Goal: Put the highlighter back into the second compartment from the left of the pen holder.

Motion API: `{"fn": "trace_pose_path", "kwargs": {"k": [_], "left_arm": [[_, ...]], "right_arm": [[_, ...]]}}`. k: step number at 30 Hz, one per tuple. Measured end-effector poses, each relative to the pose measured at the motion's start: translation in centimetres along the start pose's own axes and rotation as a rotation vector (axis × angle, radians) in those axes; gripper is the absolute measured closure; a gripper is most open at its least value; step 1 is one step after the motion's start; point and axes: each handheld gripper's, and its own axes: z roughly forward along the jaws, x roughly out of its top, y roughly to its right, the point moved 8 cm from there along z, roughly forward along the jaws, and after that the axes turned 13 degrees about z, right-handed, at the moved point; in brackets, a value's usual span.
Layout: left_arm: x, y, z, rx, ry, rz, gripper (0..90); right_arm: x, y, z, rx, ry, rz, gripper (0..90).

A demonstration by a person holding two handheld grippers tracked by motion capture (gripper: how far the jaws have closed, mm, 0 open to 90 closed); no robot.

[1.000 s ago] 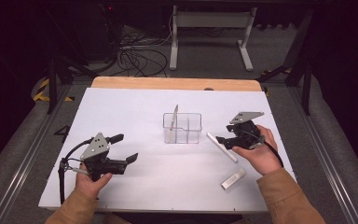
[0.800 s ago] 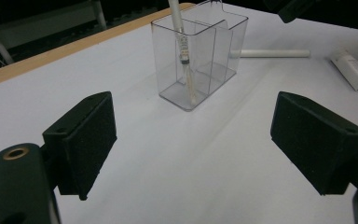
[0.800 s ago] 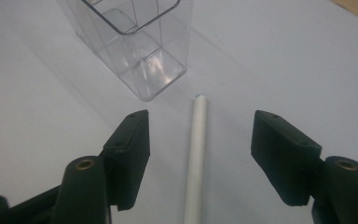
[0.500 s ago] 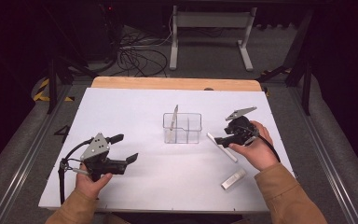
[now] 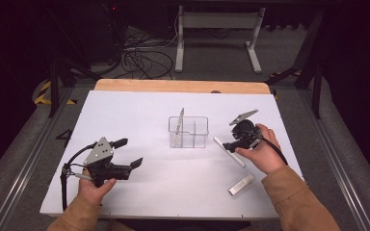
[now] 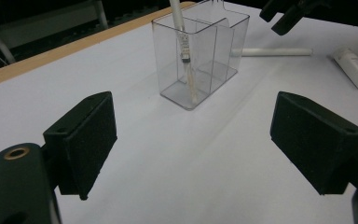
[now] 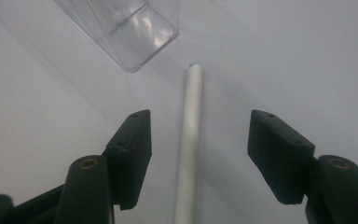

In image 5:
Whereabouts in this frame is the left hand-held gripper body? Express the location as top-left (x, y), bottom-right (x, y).
top-left (83, 137), bottom-right (133, 189)

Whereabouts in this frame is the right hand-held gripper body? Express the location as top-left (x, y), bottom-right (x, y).
top-left (228, 109), bottom-right (264, 150)

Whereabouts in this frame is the long white pen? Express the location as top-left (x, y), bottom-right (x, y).
top-left (213, 136), bottom-right (247, 168)

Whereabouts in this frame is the clear acrylic pen holder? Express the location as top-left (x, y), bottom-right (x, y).
top-left (168, 115), bottom-right (210, 149)

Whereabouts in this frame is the clear barrel pen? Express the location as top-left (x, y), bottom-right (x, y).
top-left (174, 107), bottom-right (186, 147)

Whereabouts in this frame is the person's right hand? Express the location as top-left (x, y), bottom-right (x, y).
top-left (235, 123), bottom-right (287, 176)

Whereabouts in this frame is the person's left hand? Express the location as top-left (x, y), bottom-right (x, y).
top-left (77, 176), bottom-right (118, 206)

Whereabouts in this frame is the short white tube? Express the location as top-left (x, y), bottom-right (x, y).
top-left (227, 172), bottom-right (255, 196)

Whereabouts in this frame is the yellow black hazard tape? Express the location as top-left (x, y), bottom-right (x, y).
top-left (34, 80), bottom-right (78, 106)

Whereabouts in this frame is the black tripod stand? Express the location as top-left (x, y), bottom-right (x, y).
top-left (42, 4), bottom-right (124, 118)

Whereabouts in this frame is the black metal stand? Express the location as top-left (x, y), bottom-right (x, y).
top-left (264, 9), bottom-right (328, 120)

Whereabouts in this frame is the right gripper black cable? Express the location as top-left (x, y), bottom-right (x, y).
top-left (261, 136), bottom-right (289, 167)

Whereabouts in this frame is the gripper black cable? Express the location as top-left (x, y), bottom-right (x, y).
top-left (261, 136), bottom-right (289, 167)
top-left (60, 141), bottom-right (98, 212)

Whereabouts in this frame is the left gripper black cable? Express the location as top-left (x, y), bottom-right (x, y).
top-left (60, 141), bottom-right (98, 212)

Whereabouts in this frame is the aluminium floor rail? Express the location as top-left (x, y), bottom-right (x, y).
top-left (296, 89), bottom-right (370, 231)
top-left (0, 86), bottom-right (75, 231)

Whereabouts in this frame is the bundle of floor cables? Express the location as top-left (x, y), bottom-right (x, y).
top-left (120, 27), bottom-right (175, 80)

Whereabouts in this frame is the white metal stand frame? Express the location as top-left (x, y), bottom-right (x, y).
top-left (174, 5), bottom-right (267, 74)

